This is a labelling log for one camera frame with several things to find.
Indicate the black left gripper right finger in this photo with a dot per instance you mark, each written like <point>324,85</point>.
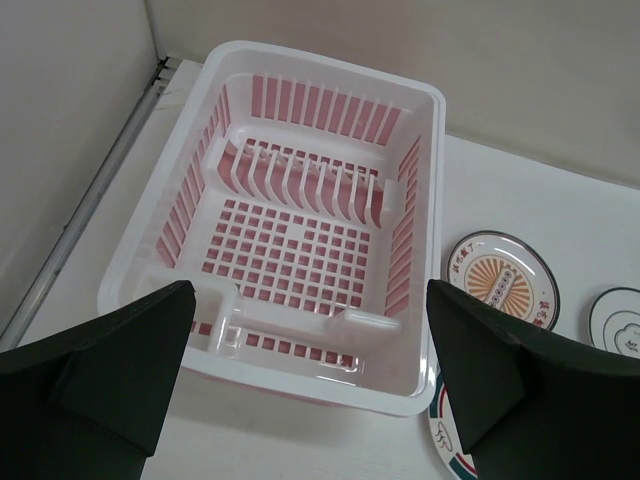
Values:
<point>531,404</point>

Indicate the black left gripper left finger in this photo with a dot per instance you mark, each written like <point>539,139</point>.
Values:
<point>90,402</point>

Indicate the green red rimmed plate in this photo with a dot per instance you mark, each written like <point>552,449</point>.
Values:
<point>445,435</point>

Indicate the white plate grey emblem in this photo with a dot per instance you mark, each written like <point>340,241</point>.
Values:
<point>614,322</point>

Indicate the orange sunburst plate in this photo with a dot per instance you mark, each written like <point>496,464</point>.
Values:
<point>505,273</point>

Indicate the white pink dish rack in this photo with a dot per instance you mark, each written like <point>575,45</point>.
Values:
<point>302,198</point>

